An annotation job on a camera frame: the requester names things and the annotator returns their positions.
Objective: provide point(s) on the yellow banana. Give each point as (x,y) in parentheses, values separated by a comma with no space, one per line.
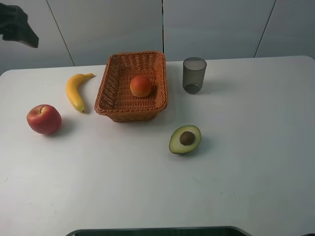
(72,90)

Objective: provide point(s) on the grey translucent plastic cup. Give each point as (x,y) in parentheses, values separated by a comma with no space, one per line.
(193,74)

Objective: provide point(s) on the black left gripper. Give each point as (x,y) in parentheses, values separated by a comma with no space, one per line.
(14,26)

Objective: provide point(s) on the orange wicker basket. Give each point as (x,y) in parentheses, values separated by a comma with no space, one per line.
(114,98)

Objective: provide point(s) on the orange peach fruit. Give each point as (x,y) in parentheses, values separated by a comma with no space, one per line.
(140,86)

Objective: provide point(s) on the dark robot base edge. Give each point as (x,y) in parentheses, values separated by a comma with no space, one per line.
(181,231)

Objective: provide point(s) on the red apple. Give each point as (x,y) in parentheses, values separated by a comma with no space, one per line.
(44,119)

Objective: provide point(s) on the halved avocado with pit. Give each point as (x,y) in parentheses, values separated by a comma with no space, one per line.
(185,139)

